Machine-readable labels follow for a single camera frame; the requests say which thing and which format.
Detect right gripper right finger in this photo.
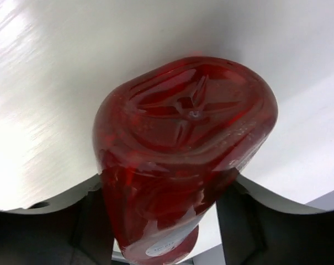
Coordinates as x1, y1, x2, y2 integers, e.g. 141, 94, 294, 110
216, 173, 334, 264

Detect red liquid bottle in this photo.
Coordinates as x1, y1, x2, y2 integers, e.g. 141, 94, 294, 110
93, 56, 278, 264

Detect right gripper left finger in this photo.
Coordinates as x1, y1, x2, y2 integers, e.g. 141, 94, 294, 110
0, 175, 114, 264

